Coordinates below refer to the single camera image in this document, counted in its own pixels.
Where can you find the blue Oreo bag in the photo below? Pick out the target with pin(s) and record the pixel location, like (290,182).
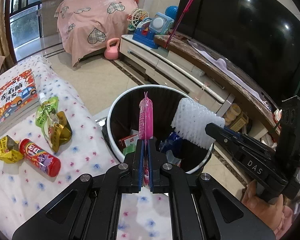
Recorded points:
(171,144)

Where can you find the green snack box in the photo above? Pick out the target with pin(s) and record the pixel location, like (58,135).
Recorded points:
(129,149)

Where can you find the colourful children's book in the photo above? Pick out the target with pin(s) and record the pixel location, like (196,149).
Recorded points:
(18,97)

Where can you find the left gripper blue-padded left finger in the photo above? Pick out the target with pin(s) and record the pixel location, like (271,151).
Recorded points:
(89,207)

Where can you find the person's right hand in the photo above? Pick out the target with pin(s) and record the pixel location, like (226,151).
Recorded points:
(278,216)

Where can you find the yellow snack wrapper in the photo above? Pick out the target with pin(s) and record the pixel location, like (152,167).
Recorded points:
(9,150)

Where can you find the red and white carton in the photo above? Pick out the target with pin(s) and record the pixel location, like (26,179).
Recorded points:
(129,140)

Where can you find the white foam fruit net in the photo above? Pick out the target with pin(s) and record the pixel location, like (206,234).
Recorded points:
(190,120)

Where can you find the pink heart-patterned cover furniture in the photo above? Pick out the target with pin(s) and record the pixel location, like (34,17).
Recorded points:
(85,26)

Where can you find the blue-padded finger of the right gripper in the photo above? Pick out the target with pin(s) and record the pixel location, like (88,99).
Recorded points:
(226,140)
(250,142)

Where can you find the ferris wheel toy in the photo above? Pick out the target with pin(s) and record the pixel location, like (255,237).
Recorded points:
(136,16)

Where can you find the blue toy play set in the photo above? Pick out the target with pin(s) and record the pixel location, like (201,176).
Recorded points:
(144,35)

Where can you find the white TV cabinet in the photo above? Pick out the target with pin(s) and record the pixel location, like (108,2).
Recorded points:
(182,68)

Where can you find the green drink pouch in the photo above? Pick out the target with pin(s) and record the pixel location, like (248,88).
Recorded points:
(46,116)

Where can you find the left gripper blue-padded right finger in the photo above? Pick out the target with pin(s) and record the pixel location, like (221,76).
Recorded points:
(200,207)

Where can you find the black television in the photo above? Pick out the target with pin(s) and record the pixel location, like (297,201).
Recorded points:
(261,37)

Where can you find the gold foil pouch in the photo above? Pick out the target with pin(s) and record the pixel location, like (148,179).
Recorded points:
(60,132)

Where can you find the blue spiky ball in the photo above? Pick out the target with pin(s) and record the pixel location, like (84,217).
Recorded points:
(172,11)

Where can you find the light blue toy speaker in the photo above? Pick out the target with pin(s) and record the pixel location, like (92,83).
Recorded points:
(161,24)

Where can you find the pink kettlebell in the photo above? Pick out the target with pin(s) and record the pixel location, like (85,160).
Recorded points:
(112,49)

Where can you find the red candy tube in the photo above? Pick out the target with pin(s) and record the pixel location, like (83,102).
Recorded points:
(44,161)

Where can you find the pink toy package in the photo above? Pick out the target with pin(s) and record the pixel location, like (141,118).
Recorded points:
(145,131)

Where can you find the pink hula hoop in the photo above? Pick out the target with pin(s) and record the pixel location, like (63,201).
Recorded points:
(186,9)

